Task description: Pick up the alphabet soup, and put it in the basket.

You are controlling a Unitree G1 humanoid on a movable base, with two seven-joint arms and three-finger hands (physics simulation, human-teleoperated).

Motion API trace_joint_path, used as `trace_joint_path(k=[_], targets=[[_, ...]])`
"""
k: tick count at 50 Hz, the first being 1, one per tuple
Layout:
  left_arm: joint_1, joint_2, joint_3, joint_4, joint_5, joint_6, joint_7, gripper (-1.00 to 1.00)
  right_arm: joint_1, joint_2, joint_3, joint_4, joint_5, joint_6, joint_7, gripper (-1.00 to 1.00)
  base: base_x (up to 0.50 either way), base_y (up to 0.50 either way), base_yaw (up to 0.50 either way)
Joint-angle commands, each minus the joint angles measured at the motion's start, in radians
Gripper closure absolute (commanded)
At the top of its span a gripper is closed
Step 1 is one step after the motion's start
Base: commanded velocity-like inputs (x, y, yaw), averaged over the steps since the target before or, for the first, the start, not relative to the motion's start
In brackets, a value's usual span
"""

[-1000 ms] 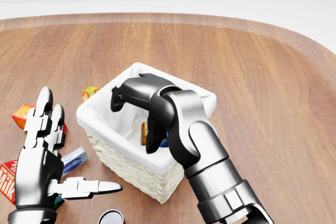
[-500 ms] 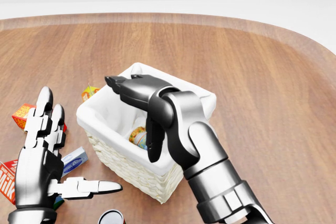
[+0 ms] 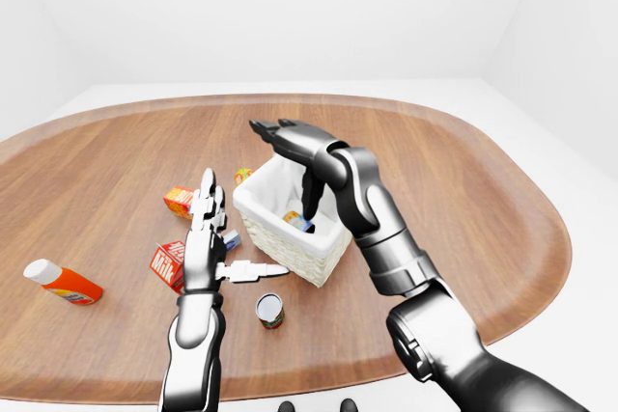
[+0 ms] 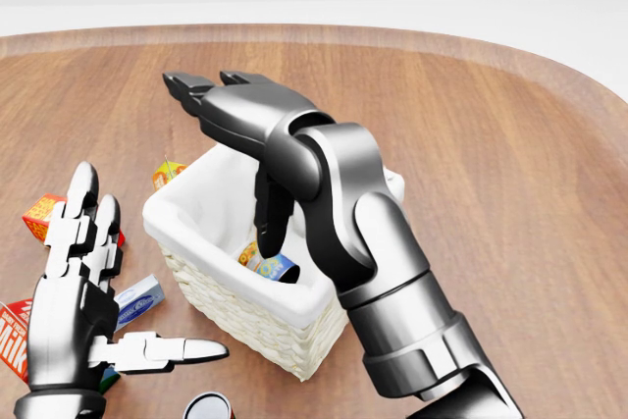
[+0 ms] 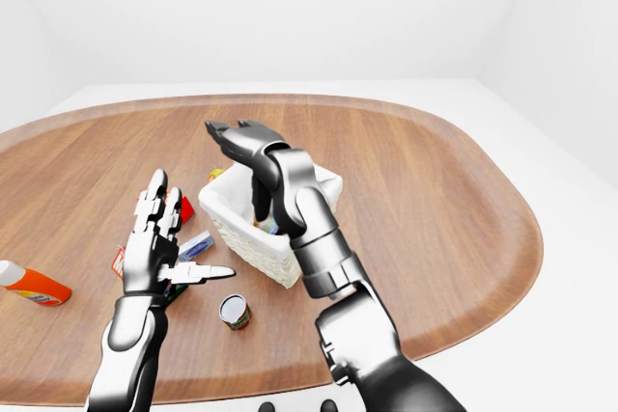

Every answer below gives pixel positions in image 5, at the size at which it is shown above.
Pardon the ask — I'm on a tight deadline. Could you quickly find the printed tin can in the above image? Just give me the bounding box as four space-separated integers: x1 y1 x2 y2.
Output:
253 214 282 236

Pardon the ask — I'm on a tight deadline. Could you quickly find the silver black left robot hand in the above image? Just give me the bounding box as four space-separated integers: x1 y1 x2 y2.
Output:
122 168 238 295

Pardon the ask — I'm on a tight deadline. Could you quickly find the orange bottle with white cap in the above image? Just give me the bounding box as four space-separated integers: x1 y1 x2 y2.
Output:
0 260 73 308

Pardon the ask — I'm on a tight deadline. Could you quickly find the red green labelled tin can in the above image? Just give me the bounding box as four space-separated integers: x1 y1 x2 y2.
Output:
218 293 253 332

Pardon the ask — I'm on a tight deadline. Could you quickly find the blue and white small box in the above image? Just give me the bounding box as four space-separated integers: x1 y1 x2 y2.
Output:
177 230 215 263

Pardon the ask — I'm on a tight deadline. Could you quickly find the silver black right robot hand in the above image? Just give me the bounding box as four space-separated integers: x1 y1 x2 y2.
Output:
204 119 340 240

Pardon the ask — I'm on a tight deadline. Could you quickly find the white woven basket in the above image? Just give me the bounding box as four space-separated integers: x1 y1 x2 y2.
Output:
197 160 345 289

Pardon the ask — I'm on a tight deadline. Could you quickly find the red and white printed box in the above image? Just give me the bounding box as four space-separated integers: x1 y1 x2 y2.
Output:
111 246 128 281

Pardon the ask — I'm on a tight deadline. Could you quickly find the green printed box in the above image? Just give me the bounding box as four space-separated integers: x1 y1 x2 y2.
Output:
161 282 190 308

